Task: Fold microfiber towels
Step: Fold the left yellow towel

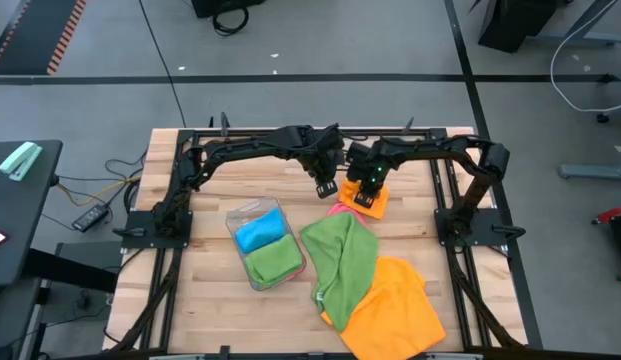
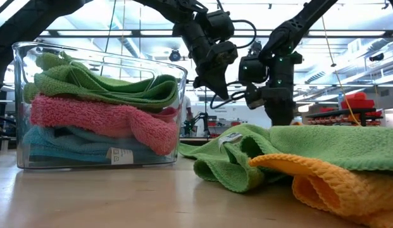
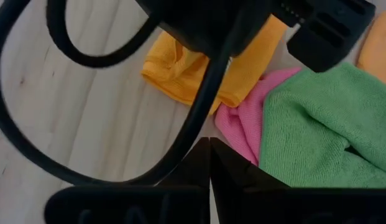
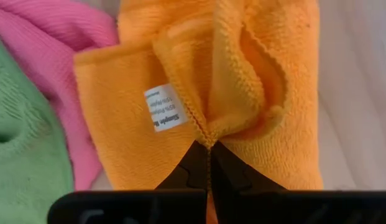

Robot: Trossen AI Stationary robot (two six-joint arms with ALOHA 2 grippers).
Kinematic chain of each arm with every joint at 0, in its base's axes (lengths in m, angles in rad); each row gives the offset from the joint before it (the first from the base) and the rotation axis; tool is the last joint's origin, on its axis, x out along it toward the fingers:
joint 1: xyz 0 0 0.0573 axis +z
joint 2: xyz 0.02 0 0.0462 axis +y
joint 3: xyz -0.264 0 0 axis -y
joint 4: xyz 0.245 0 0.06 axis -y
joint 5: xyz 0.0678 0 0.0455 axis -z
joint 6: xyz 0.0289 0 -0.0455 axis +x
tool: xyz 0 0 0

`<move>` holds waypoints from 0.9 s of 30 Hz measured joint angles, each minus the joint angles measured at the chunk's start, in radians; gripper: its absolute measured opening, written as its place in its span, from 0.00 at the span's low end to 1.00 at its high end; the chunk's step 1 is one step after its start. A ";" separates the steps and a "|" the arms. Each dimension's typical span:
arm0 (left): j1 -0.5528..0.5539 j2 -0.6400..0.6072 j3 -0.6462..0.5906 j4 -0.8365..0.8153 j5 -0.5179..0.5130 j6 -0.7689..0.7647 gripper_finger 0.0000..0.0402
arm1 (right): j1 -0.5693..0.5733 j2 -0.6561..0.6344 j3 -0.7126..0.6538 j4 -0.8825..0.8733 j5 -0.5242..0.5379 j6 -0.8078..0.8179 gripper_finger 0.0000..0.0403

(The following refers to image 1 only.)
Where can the red and black chair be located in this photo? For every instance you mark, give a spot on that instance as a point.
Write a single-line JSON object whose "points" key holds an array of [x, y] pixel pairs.
{"points": [[615, 215]]}

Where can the black furniture base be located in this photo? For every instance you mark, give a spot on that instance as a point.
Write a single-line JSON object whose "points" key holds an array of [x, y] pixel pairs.
{"points": [[515, 25]]}

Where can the black box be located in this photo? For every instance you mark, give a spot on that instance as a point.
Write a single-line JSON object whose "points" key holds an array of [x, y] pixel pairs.
{"points": [[225, 6]]}

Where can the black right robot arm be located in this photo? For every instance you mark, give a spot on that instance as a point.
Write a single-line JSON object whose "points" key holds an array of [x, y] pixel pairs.
{"points": [[440, 145]]}

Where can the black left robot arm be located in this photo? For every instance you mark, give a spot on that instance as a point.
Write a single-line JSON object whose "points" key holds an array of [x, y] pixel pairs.
{"points": [[240, 147]]}

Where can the black power adapter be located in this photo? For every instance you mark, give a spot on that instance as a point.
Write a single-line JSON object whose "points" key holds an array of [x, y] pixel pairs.
{"points": [[90, 218]]}

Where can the green microfiber towel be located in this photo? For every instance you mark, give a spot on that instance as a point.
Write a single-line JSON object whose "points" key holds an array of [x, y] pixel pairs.
{"points": [[275, 260], [345, 260]]}

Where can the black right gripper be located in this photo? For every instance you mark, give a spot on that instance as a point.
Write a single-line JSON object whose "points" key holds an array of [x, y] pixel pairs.
{"points": [[367, 165]]}

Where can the grey table foot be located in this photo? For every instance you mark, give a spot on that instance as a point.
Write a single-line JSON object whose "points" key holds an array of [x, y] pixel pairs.
{"points": [[595, 172]]}

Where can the black mat with striped edge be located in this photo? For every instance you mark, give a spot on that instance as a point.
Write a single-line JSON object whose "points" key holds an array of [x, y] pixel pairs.
{"points": [[35, 35]]}

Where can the black caster wheel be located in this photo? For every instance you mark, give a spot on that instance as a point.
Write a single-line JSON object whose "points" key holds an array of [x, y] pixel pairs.
{"points": [[603, 118]]}

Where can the black desk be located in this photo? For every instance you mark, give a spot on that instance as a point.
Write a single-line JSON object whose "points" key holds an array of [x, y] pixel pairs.
{"points": [[20, 210]]}

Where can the orange microfiber towel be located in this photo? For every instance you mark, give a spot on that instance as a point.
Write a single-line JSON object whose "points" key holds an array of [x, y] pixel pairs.
{"points": [[395, 315], [377, 206]]}

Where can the mint green stapler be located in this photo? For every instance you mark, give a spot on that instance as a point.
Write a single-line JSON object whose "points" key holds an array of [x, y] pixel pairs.
{"points": [[20, 160]]}

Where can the blue microfiber towel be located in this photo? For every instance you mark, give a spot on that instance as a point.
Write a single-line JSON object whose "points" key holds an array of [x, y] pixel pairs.
{"points": [[260, 230]]}

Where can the clear plastic bin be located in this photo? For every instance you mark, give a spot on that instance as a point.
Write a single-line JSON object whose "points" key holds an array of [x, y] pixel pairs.
{"points": [[232, 220]]}

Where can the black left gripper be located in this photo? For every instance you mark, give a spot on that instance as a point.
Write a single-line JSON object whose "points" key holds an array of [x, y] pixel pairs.
{"points": [[325, 160]]}

